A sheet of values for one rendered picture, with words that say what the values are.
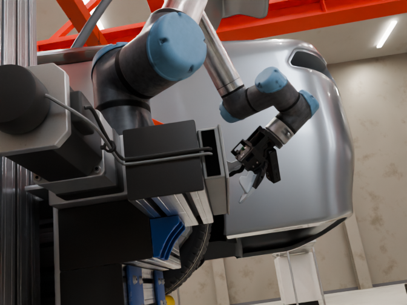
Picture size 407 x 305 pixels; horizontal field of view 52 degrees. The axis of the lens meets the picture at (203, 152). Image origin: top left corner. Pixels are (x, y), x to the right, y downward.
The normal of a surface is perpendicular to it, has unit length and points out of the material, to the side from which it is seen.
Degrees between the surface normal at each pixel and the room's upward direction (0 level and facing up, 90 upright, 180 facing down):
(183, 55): 96
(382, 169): 90
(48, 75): 90
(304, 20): 180
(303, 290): 90
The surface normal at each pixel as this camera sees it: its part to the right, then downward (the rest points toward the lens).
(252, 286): -0.06, -0.30
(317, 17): 0.14, 0.94
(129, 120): 0.22, -0.60
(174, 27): 0.70, -0.18
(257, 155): 0.36, 0.37
